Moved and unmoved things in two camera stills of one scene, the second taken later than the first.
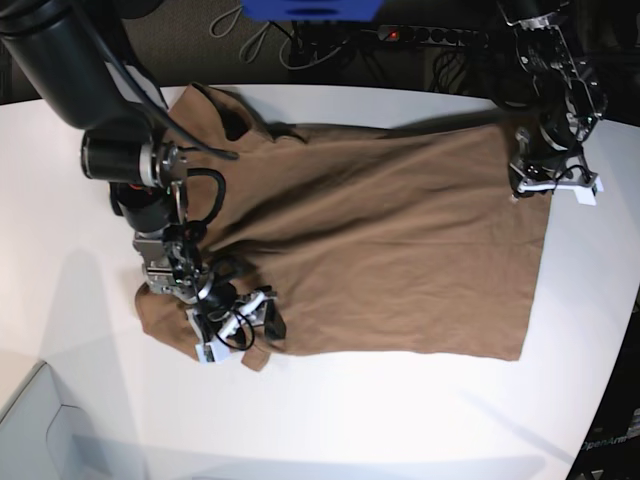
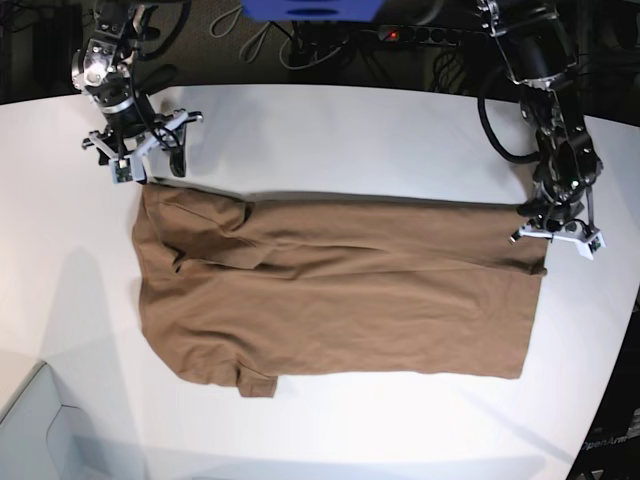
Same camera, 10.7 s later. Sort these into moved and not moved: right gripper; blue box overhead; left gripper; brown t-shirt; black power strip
Moved: left gripper; right gripper; brown t-shirt
Not moved: black power strip; blue box overhead
